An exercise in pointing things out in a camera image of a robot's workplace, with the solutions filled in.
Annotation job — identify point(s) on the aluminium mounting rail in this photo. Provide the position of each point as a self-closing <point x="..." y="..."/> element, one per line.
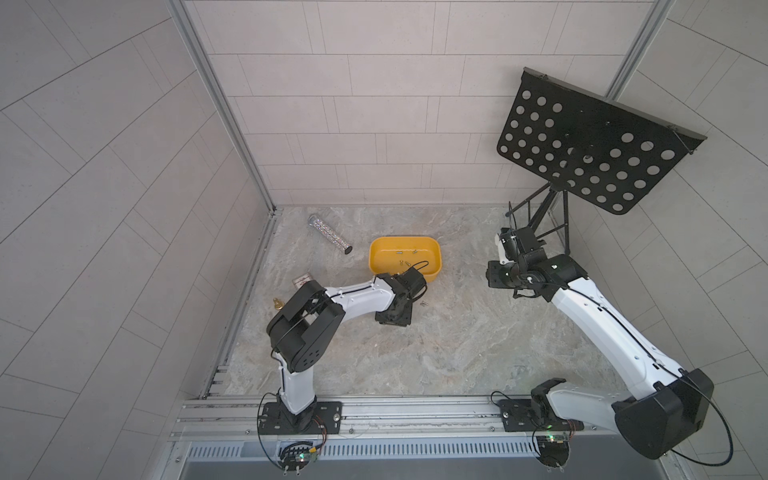
<point x="361" y="418"/>

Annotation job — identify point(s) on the playing card box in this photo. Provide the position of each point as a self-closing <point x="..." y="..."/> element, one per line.
<point x="302" y="280"/>

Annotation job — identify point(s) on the left circuit board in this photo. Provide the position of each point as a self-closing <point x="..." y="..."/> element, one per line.
<point x="297" y="456"/>

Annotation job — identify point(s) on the glittery silver tube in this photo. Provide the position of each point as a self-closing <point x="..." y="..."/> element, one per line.
<point x="330" y="234"/>

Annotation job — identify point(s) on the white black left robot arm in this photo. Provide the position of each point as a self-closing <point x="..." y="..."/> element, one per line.
<point x="301" y="332"/>

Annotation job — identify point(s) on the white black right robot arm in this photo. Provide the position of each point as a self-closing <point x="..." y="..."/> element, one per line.
<point x="663" y="403"/>

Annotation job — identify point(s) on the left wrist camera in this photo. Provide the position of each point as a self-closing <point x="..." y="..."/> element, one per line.
<point x="414" y="283"/>

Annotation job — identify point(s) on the black music stand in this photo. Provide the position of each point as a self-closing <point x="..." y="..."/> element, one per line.
<point x="607" y="154"/>

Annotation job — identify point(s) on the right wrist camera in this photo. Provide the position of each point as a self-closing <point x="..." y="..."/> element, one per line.
<point x="514" y="245"/>

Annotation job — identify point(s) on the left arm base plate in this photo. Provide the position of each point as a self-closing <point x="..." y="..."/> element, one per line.
<point x="319" y="417"/>

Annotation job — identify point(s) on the yellow plastic storage box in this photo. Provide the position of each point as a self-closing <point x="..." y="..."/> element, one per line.
<point x="395" y="254"/>

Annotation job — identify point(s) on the right circuit board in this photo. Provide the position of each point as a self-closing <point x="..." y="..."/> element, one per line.
<point x="552" y="451"/>

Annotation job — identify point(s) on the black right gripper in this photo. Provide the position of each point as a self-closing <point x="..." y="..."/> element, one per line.
<point x="491" y="275"/>

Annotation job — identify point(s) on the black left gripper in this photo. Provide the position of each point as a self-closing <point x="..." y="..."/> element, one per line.
<point x="406" y="321"/>

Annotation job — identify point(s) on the circuit board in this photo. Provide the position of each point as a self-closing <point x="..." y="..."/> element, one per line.
<point x="297" y="456"/>
<point x="552" y="451"/>

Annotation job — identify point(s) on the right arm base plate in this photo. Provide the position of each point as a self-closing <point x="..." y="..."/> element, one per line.
<point x="518" y="415"/>

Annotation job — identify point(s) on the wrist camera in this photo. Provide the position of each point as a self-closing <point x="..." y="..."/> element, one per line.
<point x="414" y="283"/>
<point x="514" y="245"/>

